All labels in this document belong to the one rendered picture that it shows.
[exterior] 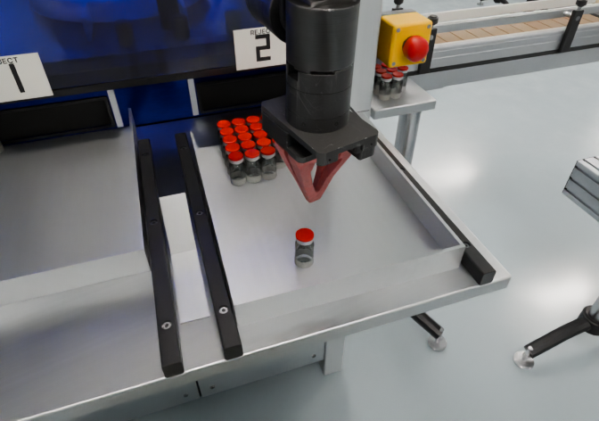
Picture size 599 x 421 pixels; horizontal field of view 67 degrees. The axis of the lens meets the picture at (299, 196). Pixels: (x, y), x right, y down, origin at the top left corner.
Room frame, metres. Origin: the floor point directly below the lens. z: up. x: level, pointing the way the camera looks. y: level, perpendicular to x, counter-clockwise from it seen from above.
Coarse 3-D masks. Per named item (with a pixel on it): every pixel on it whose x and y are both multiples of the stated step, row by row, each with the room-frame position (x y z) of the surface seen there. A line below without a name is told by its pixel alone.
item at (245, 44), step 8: (240, 32) 0.65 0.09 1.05; (248, 32) 0.65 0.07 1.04; (256, 32) 0.65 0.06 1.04; (264, 32) 0.66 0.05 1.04; (240, 40) 0.65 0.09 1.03; (248, 40) 0.65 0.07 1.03; (256, 40) 0.65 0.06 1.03; (264, 40) 0.66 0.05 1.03; (272, 40) 0.66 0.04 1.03; (280, 40) 0.67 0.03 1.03; (240, 48) 0.65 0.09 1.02; (248, 48) 0.65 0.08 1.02; (272, 48) 0.66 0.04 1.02; (280, 48) 0.67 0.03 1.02; (240, 56) 0.65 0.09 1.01; (248, 56) 0.65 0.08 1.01; (256, 56) 0.65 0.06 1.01; (264, 56) 0.66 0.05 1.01; (272, 56) 0.66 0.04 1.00; (280, 56) 0.67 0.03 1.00; (240, 64) 0.65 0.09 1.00; (248, 64) 0.65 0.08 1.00; (256, 64) 0.65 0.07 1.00; (264, 64) 0.66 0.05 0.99; (272, 64) 0.66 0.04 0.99; (280, 64) 0.67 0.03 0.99
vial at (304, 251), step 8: (296, 240) 0.35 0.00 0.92; (312, 240) 0.35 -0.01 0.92; (296, 248) 0.35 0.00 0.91; (304, 248) 0.35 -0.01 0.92; (312, 248) 0.35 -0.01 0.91; (296, 256) 0.35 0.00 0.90; (304, 256) 0.34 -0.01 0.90; (312, 256) 0.35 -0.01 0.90; (296, 264) 0.35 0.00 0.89; (304, 264) 0.35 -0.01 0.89; (312, 264) 0.35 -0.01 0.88
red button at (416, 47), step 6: (414, 36) 0.72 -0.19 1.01; (420, 36) 0.72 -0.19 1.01; (408, 42) 0.71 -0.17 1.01; (414, 42) 0.71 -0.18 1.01; (420, 42) 0.71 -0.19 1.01; (426, 42) 0.71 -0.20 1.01; (408, 48) 0.70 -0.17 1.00; (414, 48) 0.70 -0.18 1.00; (420, 48) 0.70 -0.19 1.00; (426, 48) 0.71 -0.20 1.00; (408, 54) 0.70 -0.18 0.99; (414, 54) 0.70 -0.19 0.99; (420, 54) 0.70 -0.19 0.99; (426, 54) 0.71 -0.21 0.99; (414, 60) 0.70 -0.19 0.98; (420, 60) 0.71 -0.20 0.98
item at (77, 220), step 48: (48, 144) 0.61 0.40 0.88; (96, 144) 0.61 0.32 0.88; (0, 192) 0.49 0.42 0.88; (48, 192) 0.49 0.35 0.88; (96, 192) 0.49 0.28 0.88; (0, 240) 0.39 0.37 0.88; (48, 240) 0.39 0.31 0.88; (96, 240) 0.39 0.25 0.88; (144, 240) 0.37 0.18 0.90; (0, 288) 0.30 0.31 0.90; (48, 288) 0.31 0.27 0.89
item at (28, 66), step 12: (0, 60) 0.55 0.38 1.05; (12, 60) 0.55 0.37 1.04; (24, 60) 0.56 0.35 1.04; (36, 60) 0.56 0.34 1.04; (0, 72) 0.55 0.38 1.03; (24, 72) 0.56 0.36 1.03; (36, 72) 0.56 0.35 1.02; (0, 84) 0.55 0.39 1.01; (12, 84) 0.55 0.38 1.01; (24, 84) 0.55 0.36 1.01; (36, 84) 0.56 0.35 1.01; (48, 84) 0.56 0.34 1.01; (0, 96) 0.54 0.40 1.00; (12, 96) 0.55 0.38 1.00; (24, 96) 0.55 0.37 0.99; (36, 96) 0.56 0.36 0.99
